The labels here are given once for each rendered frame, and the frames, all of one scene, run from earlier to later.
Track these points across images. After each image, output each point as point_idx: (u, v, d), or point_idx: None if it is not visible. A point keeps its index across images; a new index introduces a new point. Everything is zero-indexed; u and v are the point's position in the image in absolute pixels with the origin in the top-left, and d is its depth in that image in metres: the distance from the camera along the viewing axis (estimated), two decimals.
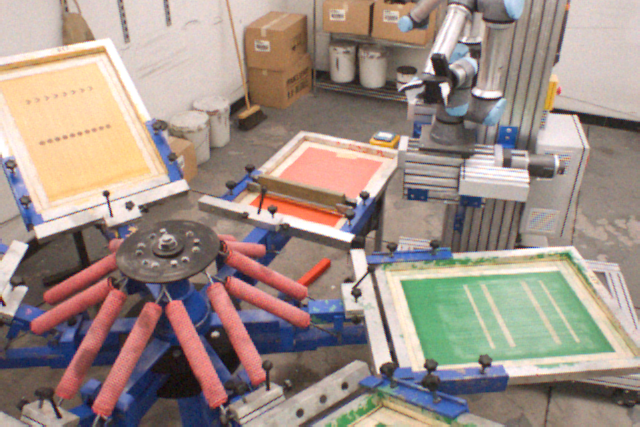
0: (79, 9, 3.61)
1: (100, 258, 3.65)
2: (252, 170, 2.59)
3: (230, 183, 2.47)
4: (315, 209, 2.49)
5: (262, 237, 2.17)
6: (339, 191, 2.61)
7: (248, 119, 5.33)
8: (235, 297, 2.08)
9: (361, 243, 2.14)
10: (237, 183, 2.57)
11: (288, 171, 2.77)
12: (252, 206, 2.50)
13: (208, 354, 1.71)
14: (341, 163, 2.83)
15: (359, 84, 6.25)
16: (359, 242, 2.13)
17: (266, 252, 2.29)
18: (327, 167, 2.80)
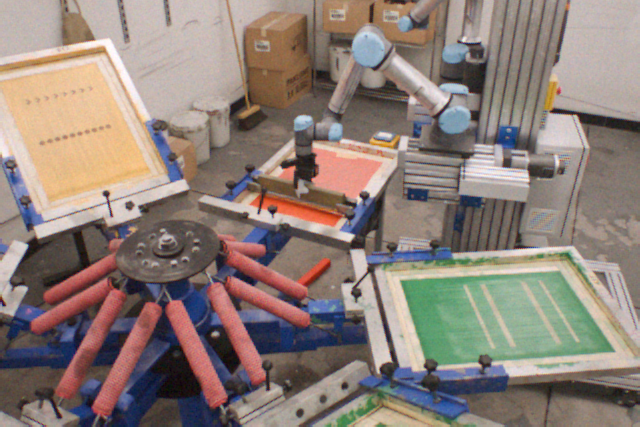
0: (79, 9, 3.61)
1: (100, 258, 3.65)
2: (252, 170, 2.59)
3: (230, 183, 2.47)
4: (315, 209, 2.49)
5: (262, 237, 2.17)
6: (339, 191, 2.61)
7: (248, 119, 5.33)
8: (235, 297, 2.08)
9: (361, 243, 2.14)
10: (237, 183, 2.57)
11: (288, 171, 2.77)
12: (252, 206, 2.50)
13: (208, 354, 1.71)
14: (341, 163, 2.83)
15: (359, 84, 6.25)
16: (359, 242, 2.13)
17: (266, 252, 2.29)
18: (327, 167, 2.80)
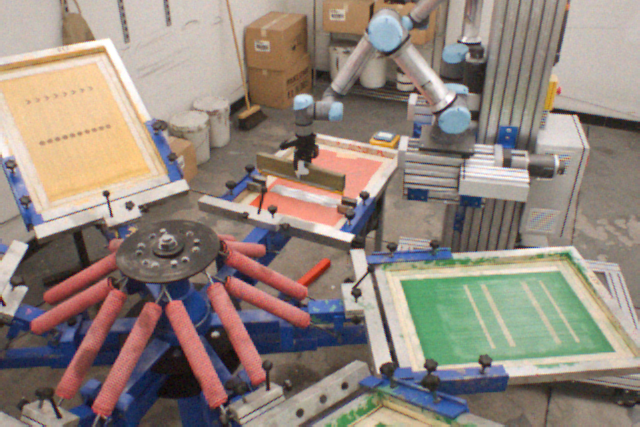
0: (79, 9, 3.61)
1: (100, 258, 3.65)
2: (252, 170, 2.59)
3: (230, 183, 2.47)
4: (315, 209, 2.49)
5: (262, 237, 2.17)
6: None
7: (248, 119, 5.33)
8: (235, 297, 2.08)
9: (361, 243, 2.14)
10: (237, 183, 2.57)
11: None
12: (252, 206, 2.50)
13: (208, 354, 1.71)
14: (341, 163, 2.83)
15: (359, 84, 6.25)
16: (359, 242, 2.13)
17: (266, 252, 2.29)
18: (327, 167, 2.80)
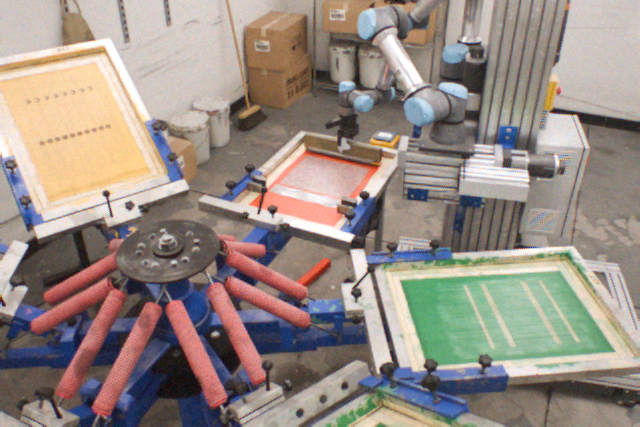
0: (79, 9, 3.61)
1: (100, 258, 3.65)
2: (252, 170, 2.59)
3: (230, 183, 2.47)
4: (315, 209, 2.49)
5: (262, 237, 2.17)
6: None
7: (248, 119, 5.33)
8: (235, 297, 2.08)
9: (361, 243, 2.14)
10: (237, 183, 2.57)
11: (288, 171, 2.77)
12: (252, 206, 2.50)
13: (208, 354, 1.71)
14: None
15: (359, 84, 6.25)
16: (359, 242, 2.13)
17: (266, 252, 2.29)
18: None
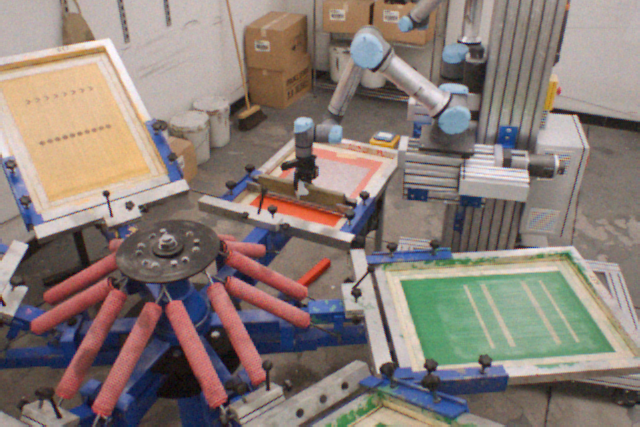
0: (79, 9, 3.61)
1: (100, 258, 3.65)
2: (252, 170, 2.59)
3: (230, 183, 2.47)
4: (315, 209, 2.49)
5: (262, 237, 2.17)
6: None
7: (248, 119, 5.33)
8: (235, 297, 2.08)
9: (361, 243, 2.14)
10: (237, 183, 2.57)
11: (288, 171, 2.77)
12: (252, 206, 2.50)
13: (208, 354, 1.71)
14: None
15: (359, 84, 6.25)
16: (359, 242, 2.13)
17: (266, 252, 2.29)
18: None
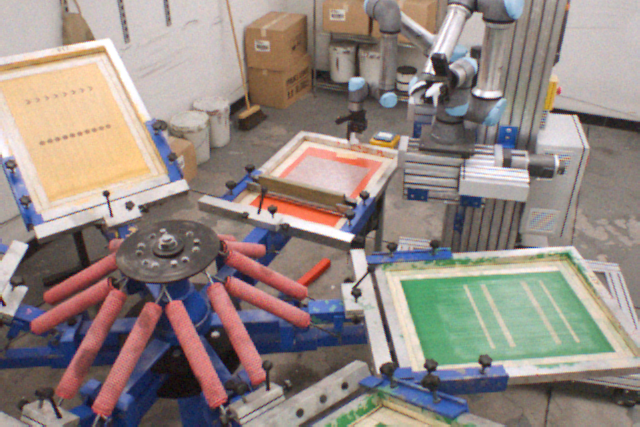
0: (79, 9, 3.61)
1: (100, 258, 3.65)
2: (252, 170, 2.59)
3: (230, 183, 2.47)
4: (315, 209, 2.49)
5: (262, 237, 2.17)
6: None
7: (248, 119, 5.33)
8: (235, 297, 2.08)
9: (361, 243, 2.14)
10: (237, 183, 2.57)
11: (288, 171, 2.77)
12: (252, 206, 2.50)
13: (208, 354, 1.71)
14: None
15: None
16: (359, 242, 2.13)
17: (266, 252, 2.29)
18: None
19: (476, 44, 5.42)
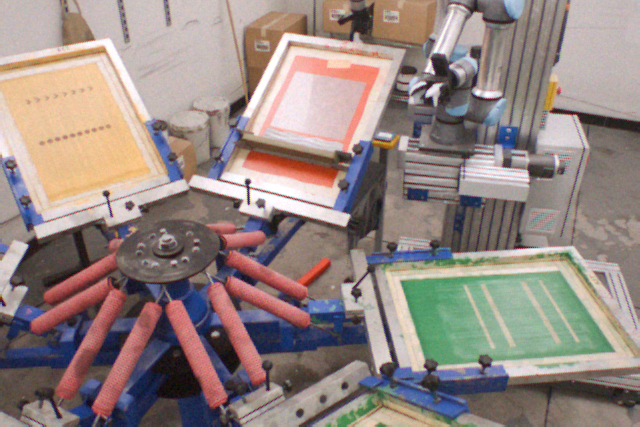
0: (79, 9, 3.61)
1: (100, 258, 3.65)
2: (236, 126, 2.38)
3: (216, 155, 2.31)
4: None
5: None
6: None
7: None
8: (235, 297, 2.08)
9: (357, 227, 2.04)
10: (224, 144, 2.40)
11: (277, 104, 2.51)
12: (246, 168, 2.38)
13: (208, 354, 1.71)
14: None
15: None
16: (355, 226, 2.04)
17: (266, 252, 2.29)
18: None
19: (476, 44, 5.42)
